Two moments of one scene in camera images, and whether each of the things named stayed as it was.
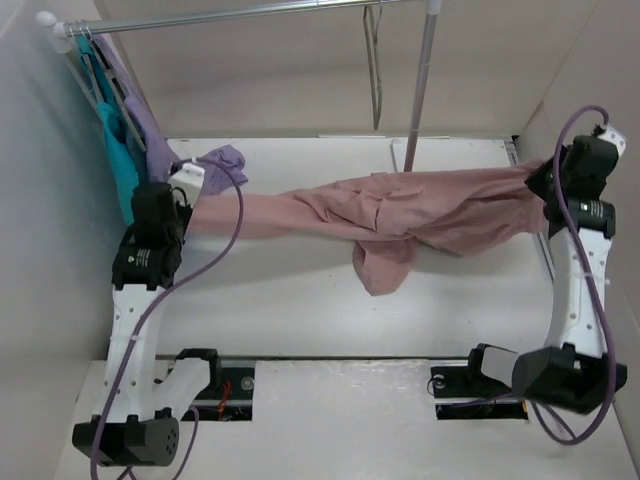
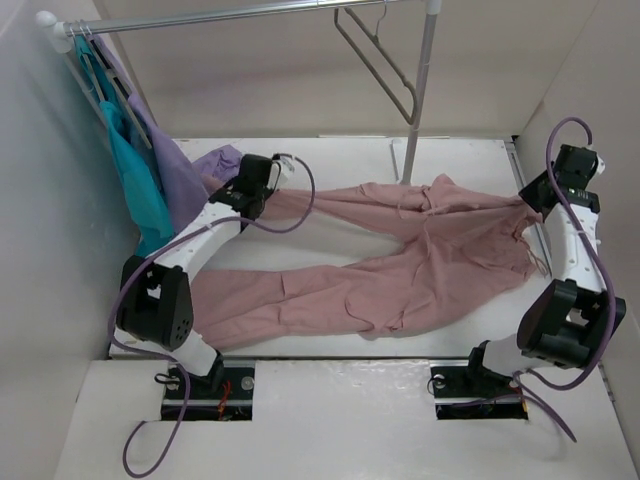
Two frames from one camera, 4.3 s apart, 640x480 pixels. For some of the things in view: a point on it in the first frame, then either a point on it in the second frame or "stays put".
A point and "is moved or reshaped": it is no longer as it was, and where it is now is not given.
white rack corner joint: [56, 29] stays put
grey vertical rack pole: [422, 93] stays put
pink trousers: [388, 217] is moved or reshaped
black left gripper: [188, 213] -> [266, 192]
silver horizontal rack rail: [78, 27] stays put
